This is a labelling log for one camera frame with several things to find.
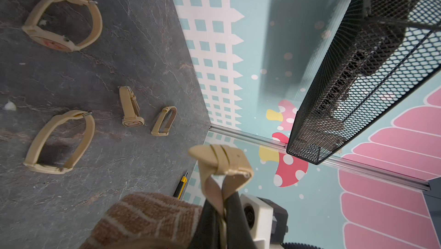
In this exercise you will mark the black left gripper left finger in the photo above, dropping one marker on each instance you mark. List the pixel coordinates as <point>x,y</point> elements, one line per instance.
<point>207,234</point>

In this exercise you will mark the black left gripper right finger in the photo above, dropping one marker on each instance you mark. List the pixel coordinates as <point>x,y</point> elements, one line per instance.
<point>237,229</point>

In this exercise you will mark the cream watch front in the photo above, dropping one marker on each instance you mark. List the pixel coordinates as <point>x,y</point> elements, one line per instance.
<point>32,158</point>

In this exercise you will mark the cream square dial watch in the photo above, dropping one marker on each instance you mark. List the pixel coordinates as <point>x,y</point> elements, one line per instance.
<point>164,121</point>

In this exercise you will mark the yellow black utility knife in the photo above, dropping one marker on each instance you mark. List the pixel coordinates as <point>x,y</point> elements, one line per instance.
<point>181,185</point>

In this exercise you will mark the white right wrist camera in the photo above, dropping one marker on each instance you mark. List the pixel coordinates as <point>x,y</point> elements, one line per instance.
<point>267,221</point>

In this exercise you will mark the black wire mesh basket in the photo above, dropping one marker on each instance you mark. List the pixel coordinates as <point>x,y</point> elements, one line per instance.
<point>382,51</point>

